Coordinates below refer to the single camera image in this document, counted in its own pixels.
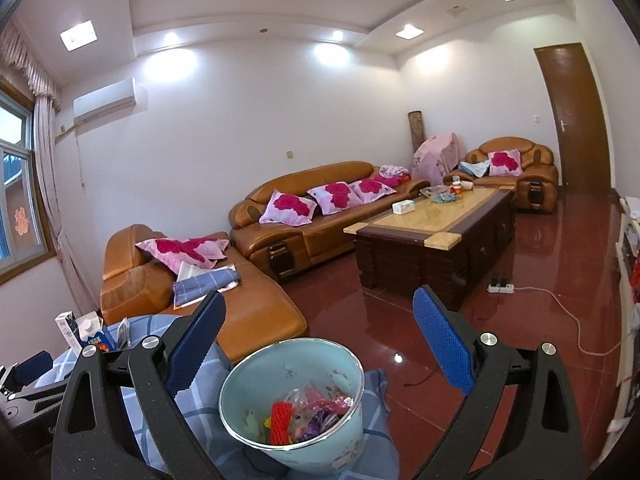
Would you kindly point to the white tissue box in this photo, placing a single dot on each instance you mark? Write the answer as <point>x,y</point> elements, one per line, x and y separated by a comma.
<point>404,207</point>

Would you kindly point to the red window decoration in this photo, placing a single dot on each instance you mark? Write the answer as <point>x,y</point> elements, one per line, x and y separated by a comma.
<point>21,221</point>

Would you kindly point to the pink floral pillow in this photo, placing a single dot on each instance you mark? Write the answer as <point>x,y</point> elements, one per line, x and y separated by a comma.
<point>180,250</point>
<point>290,207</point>
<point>505,160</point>
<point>334,195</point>
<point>372,187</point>

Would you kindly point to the brown leather chaise sofa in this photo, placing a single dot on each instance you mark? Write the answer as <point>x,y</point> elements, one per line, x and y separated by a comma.
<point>260,310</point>

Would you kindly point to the light blue cloth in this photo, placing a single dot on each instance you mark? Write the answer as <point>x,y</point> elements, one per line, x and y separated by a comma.
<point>472,169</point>

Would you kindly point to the red foam fruit net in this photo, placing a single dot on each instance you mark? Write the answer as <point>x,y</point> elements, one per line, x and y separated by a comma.
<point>280,422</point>

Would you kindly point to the pink floral cloth cover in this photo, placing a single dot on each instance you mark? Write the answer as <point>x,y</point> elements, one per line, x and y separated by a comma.
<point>437,157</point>

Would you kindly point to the brown wooden door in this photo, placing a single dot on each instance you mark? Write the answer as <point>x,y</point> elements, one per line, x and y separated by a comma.
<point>575,120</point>

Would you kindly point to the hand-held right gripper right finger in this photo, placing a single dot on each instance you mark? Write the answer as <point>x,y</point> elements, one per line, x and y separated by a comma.
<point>445,345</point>

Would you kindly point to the teal cartoon print bin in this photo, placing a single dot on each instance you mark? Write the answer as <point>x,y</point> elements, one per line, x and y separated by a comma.
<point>250,385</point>

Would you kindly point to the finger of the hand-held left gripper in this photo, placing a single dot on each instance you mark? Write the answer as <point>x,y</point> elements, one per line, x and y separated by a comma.
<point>32,367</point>

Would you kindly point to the brown leather long sofa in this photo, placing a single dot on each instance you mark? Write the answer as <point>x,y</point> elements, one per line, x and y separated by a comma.
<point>310,230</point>

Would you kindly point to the pink plastic wrapper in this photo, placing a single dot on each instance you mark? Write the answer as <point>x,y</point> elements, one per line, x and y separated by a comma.
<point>320,402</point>

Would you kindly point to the blue carton with white top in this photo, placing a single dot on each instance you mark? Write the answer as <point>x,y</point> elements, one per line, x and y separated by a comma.
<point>92,330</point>

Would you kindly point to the plate of candies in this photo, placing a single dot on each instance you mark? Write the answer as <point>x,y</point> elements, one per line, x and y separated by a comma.
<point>442,197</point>

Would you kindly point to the brown leather armchair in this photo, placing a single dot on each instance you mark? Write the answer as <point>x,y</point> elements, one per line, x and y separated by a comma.
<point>542,175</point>

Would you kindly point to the rolled standing mat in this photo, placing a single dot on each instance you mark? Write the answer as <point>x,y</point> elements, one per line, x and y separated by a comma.
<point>415,130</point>

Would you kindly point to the white air conditioner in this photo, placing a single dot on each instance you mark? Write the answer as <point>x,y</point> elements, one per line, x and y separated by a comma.
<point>105,100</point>

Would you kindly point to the dark wooden coffee table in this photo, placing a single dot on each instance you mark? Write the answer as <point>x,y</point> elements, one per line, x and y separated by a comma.
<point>430,265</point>

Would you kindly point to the window with white frame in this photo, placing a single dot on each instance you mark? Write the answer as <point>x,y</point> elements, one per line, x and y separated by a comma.
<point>15,185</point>

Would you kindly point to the folded blue plaid sheet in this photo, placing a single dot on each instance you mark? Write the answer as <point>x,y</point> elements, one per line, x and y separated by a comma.
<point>205,282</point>

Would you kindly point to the white power strip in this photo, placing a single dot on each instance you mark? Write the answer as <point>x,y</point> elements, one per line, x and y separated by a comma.
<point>501,288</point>

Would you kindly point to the round ceiling spotlight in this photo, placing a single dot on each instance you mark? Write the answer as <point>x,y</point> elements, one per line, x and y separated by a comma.
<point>170,37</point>
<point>337,35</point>

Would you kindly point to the white milk carton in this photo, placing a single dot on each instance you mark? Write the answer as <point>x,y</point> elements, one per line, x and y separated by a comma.
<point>67,332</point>

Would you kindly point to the white flat package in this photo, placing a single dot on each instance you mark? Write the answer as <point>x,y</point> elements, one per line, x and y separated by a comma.
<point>189,270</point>

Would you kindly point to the blue plaid tablecloth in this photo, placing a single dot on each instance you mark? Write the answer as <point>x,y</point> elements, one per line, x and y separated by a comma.
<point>375,395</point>

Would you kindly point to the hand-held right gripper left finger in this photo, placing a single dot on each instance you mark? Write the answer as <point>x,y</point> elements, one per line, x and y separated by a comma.
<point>197,345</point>

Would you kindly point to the dark foil wrapper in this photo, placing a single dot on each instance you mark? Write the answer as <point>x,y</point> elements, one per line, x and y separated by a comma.
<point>123,332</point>

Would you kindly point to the folded pink blanket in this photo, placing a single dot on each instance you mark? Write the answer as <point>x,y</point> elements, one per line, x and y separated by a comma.
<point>392,175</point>

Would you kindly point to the purple plastic wrapper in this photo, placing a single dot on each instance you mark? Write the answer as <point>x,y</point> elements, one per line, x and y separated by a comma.
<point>320,424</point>

